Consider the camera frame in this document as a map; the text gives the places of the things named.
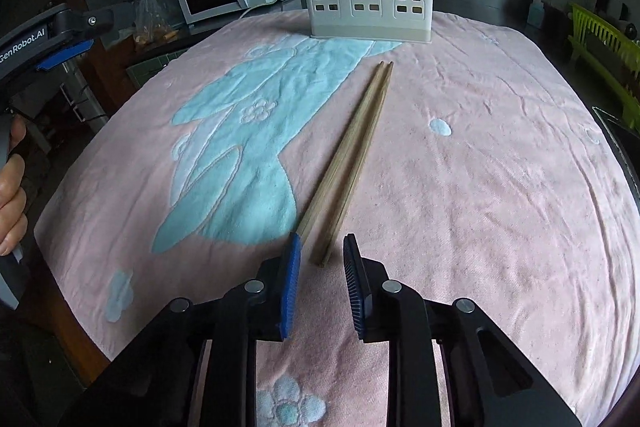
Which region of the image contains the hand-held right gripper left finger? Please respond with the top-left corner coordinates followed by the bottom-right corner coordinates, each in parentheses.
top-left (60, 232), bottom-right (303, 427)

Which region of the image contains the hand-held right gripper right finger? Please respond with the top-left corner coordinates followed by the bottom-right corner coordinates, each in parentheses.
top-left (342, 234), bottom-right (583, 427)

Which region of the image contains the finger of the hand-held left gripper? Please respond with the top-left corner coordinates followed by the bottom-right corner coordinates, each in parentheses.
top-left (36, 6), bottom-right (135, 72)

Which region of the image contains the wooden chopstick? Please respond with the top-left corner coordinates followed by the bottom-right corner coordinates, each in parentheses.
top-left (311, 61), bottom-right (396, 268)
top-left (295, 61), bottom-right (387, 238)

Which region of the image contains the person's left hand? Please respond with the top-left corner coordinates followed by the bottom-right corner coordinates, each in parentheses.
top-left (0, 114), bottom-right (28, 258)

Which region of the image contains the plastic bag of orange food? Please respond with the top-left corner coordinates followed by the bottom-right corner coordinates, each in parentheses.
top-left (132, 0), bottom-right (178, 45)

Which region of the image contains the green lower cabinet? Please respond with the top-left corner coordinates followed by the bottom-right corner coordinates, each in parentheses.
top-left (125, 47), bottom-right (191, 90)

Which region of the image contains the pink and blue towel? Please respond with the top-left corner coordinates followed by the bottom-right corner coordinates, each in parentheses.
top-left (32, 9), bottom-right (640, 427)

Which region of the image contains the blue soap bottle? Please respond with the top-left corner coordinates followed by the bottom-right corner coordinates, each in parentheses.
top-left (526, 0), bottom-right (547, 30)

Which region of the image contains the green dish rack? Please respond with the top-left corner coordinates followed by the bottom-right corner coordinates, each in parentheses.
top-left (567, 3), bottom-right (640, 130)

